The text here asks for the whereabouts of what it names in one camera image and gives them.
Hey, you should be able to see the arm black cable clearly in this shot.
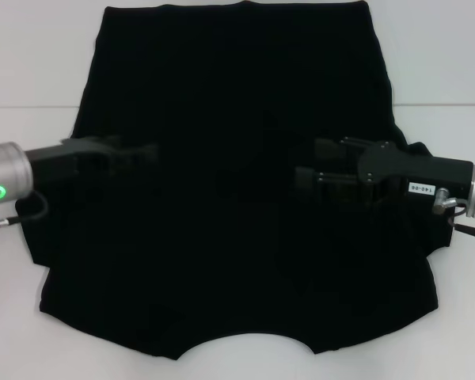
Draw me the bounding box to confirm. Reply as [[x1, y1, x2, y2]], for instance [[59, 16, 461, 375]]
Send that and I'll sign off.
[[0, 192, 49, 231], [432, 188, 475, 241]]

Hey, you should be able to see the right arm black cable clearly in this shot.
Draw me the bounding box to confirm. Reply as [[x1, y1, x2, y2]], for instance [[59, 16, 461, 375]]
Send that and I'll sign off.
[[432, 188, 475, 241]]

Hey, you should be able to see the black shirt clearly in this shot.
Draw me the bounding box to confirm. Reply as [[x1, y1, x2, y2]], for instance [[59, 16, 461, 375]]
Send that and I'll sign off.
[[22, 0, 462, 352]]

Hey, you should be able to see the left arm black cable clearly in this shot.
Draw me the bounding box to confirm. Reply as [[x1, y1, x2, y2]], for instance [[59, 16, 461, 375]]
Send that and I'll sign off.
[[0, 192, 49, 231]]

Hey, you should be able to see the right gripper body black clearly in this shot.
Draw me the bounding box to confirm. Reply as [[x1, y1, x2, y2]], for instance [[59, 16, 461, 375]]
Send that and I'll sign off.
[[355, 139, 475, 209]]

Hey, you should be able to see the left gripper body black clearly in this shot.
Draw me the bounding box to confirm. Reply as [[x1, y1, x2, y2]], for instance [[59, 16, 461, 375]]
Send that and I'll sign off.
[[23, 136, 119, 188]]

